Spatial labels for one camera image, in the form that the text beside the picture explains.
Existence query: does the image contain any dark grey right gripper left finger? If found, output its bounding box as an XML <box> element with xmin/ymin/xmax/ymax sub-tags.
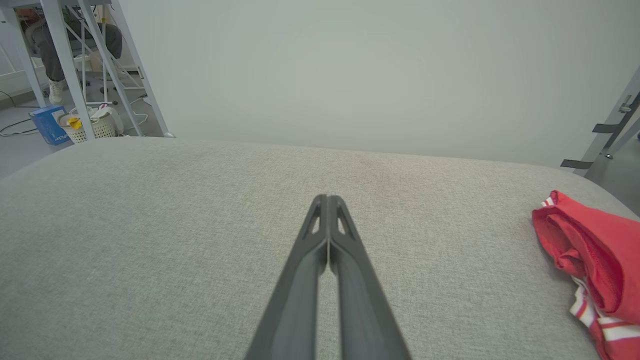
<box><xmin>244</xmin><ymin>194</ymin><xmax>329</xmax><ymax>360</ymax></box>

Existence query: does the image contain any white perforated laundry basket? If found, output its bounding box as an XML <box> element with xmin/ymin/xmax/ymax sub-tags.
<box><xmin>59</xmin><ymin>112</ymin><xmax>117</xmax><ymax>145</ymax></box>

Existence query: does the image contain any grey metal table frame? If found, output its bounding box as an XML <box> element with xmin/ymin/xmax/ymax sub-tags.
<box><xmin>0</xmin><ymin>0</ymin><xmax>176</xmax><ymax>141</ymax></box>

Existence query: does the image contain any grey metal frame with straps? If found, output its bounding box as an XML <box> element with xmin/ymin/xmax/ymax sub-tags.
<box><xmin>560</xmin><ymin>65</ymin><xmax>640</xmax><ymax>177</ymax></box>

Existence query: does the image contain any red and white basketball jersey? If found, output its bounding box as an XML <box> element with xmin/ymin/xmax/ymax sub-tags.
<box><xmin>531</xmin><ymin>190</ymin><xmax>640</xmax><ymax>360</ymax></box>

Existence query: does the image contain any seated person in dark trousers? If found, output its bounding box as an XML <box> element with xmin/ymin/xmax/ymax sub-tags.
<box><xmin>24</xmin><ymin>7</ymin><xmax>124</xmax><ymax>106</ymax></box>

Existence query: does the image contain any black floor cable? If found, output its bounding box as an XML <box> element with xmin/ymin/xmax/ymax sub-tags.
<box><xmin>0</xmin><ymin>90</ymin><xmax>42</xmax><ymax>138</ymax></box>

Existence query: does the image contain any blue cardboard box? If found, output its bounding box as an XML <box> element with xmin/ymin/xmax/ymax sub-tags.
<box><xmin>28</xmin><ymin>104</ymin><xmax>71</xmax><ymax>146</ymax></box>

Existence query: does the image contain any white cloth in basket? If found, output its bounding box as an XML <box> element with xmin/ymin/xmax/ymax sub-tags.
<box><xmin>90</xmin><ymin>103</ymin><xmax>125</xmax><ymax>135</ymax></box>

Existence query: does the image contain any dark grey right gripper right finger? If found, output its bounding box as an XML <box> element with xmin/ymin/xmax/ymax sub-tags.
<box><xmin>328</xmin><ymin>195</ymin><xmax>412</xmax><ymax>360</ymax></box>

